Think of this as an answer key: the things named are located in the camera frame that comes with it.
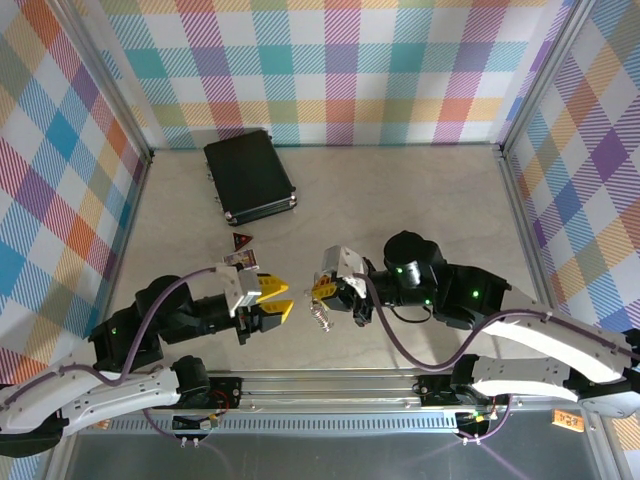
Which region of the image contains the small wired connector board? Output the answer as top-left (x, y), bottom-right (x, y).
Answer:
top-left (458, 407), bottom-right (496, 427)
top-left (172, 412), bottom-right (224, 433)

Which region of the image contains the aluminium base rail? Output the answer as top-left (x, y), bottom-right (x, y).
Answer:
top-left (207, 368), bottom-right (602, 415)

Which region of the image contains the black hard case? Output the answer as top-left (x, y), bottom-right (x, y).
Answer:
top-left (203, 128), bottom-right (300, 226)

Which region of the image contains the small picture card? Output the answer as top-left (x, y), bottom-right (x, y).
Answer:
top-left (221, 249), bottom-right (259, 272)

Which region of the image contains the thin black cable loop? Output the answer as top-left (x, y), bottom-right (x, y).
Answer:
top-left (387, 303), bottom-right (434, 325)

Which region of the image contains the aluminium side rail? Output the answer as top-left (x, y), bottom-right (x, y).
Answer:
top-left (492, 142), bottom-right (601, 374)
top-left (92, 149), bottom-right (156, 351)

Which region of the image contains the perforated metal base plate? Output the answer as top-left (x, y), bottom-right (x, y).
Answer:
top-left (47, 409), bottom-right (617, 480)

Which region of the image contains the aluminium corner post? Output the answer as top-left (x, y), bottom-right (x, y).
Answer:
top-left (497, 0), bottom-right (596, 156)
top-left (57, 0), bottom-right (156, 161)

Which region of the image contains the silver key bunch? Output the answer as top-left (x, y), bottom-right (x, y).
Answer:
top-left (310, 302), bottom-right (334, 335)

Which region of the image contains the orange paper tag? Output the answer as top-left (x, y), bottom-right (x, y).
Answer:
top-left (552, 409), bottom-right (586, 430)

